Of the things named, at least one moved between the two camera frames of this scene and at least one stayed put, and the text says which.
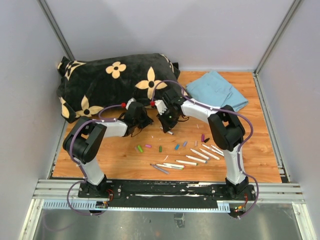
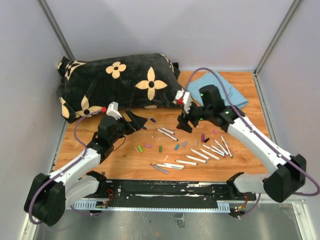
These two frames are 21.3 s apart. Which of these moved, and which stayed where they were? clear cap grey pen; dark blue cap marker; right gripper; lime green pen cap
Moved: right gripper
Stayed: dark blue cap marker; lime green pen cap; clear cap grey pen
